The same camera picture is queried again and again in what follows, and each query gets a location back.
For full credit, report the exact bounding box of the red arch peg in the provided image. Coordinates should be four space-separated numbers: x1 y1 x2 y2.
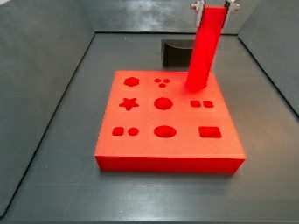
186 6 229 91

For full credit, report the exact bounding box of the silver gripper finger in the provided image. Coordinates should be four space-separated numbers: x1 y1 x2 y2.
223 0 240 26
191 0 206 26

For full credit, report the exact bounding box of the black curved holder block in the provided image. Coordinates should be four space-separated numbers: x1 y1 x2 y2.
162 39 194 67

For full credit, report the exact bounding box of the red shape sorter board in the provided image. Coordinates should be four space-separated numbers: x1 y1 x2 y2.
95 71 246 174

